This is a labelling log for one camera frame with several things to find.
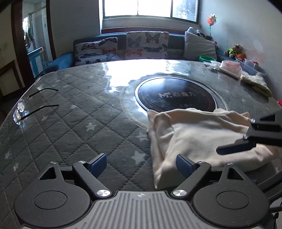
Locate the plastic bag with pink contents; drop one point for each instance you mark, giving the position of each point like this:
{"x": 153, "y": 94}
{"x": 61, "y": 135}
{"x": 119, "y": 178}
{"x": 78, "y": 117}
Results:
{"x": 231, "y": 68}

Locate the clear crumpled plastic bag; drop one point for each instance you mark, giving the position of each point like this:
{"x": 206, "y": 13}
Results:
{"x": 211, "y": 65}

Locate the blue sofa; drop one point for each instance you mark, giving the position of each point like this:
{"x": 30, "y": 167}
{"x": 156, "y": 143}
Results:
{"x": 63, "y": 60}

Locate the brown plush toy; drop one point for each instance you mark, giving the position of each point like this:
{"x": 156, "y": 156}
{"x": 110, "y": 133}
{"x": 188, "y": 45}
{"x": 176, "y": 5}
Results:
{"x": 233, "y": 51}

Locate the orange plush toy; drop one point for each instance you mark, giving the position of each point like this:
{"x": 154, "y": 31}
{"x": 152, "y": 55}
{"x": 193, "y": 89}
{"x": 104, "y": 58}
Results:
{"x": 241, "y": 57}

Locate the black and white plush toy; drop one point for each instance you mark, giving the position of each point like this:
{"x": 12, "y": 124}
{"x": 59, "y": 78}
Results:
{"x": 198, "y": 32}

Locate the colourful pinwheel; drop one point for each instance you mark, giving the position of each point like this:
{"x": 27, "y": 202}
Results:
{"x": 211, "y": 21}

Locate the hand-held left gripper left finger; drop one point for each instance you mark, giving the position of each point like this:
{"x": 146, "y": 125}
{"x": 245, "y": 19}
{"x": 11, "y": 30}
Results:
{"x": 99, "y": 164}

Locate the window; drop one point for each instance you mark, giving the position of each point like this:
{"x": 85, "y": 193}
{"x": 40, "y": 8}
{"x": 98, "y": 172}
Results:
{"x": 149, "y": 8}

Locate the grey pillow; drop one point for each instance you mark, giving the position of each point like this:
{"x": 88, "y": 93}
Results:
{"x": 198, "y": 47}

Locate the black-armed eyeglasses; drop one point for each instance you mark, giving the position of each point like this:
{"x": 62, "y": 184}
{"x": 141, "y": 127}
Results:
{"x": 41, "y": 109}

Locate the floral fabric bundle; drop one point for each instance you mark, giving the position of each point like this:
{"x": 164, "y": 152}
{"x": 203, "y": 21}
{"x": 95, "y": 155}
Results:
{"x": 256, "y": 83}

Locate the square butterfly print cushion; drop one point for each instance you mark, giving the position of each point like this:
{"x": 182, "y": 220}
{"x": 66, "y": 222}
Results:
{"x": 146, "y": 45}

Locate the green bowl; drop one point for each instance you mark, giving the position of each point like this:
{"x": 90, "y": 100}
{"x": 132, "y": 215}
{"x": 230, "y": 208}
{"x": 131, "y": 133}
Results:
{"x": 207, "y": 58}

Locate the cream fleece shirt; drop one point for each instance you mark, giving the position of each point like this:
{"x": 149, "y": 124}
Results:
{"x": 198, "y": 132}

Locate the blue and white cabinet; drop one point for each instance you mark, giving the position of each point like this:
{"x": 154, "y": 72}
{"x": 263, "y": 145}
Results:
{"x": 36, "y": 61}

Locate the round dark hotplate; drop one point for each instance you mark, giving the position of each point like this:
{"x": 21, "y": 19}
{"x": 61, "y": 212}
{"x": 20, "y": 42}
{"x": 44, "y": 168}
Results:
{"x": 174, "y": 94}

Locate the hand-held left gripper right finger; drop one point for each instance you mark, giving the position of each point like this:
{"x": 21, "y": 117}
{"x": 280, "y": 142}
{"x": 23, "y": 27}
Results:
{"x": 184, "y": 165}

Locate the clear plastic storage box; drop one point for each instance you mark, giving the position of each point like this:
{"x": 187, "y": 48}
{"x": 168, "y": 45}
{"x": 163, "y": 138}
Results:
{"x": 251, "y": 66}

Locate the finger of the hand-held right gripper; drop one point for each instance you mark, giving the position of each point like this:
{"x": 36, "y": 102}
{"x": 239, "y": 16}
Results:
{"x": 236, "y": 148}

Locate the wide butterfly print cushion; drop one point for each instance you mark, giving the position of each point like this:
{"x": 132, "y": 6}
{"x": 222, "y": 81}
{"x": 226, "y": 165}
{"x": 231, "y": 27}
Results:
{"x": 97, "y": 51}

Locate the small red object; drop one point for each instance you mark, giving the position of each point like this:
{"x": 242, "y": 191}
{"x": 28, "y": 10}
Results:
{"x": 279, "y": 103}

